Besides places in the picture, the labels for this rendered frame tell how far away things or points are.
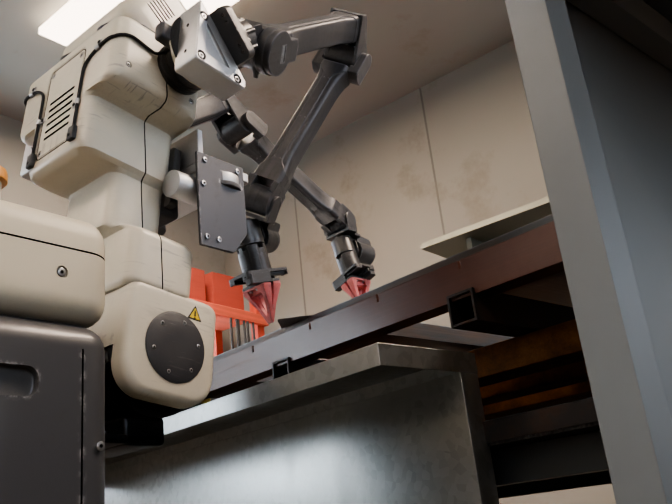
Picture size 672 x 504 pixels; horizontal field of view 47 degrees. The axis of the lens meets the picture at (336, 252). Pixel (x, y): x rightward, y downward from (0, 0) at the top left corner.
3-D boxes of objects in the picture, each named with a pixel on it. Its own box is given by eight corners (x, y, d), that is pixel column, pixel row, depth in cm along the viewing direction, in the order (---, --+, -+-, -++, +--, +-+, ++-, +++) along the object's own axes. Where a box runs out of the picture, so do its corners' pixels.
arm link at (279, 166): (324, 35, 164) (370, 47, 161) (328, 54, 169) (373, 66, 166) (225, 194, 149) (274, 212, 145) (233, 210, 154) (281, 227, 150)
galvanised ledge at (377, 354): (87, 481, 200) (87, 470, 201) (477, 373, 111) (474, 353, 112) (8, 485, 187) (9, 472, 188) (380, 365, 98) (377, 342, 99)
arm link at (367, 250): (322, 221, 206) (346, 209, 201) (350, 231, 214) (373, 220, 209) (327, 263, 201) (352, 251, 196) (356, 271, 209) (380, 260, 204)
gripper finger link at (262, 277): (241, 330, 146) (229, 284, 148) (269, 325, 152) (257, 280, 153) (262, 321, 142) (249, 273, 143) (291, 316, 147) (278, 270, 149)
